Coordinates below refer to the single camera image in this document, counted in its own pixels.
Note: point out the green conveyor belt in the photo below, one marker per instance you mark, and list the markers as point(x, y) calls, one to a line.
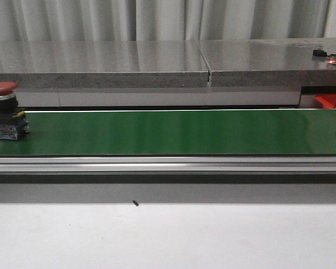
point(200, 132)

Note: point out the red plate tray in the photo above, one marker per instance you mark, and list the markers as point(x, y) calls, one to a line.
point(327, 101)

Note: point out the black connector plug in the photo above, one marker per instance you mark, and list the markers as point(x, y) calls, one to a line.
point(319, 53)

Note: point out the grey pleated curtain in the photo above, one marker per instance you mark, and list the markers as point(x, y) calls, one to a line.
point(160, 20)

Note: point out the grey stone counter slab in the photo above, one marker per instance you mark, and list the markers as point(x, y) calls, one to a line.
point(102, 64)

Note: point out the aluminium conveyor side rail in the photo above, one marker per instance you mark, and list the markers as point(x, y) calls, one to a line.
point(136, 164)

